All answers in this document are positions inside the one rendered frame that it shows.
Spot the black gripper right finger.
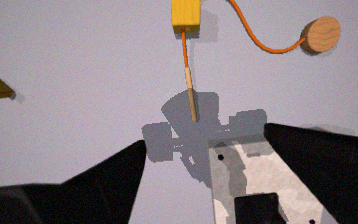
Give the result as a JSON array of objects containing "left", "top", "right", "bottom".
[{"left": 264, "top": 123, "right": 358, "bottom": 224}]

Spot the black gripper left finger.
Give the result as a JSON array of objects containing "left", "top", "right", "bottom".
[{"left": 0, "top": 140, "right": 147, "bottom": 224}]

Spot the wooden stick with orange string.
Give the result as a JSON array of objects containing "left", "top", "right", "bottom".
[{"left": 182, "top": 0, "right": 305, "bottom": 122}]

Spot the round wooden button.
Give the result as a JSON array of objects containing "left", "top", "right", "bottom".
[{"left": 300, "top": 17, "right": 341, "bottom": 54}]

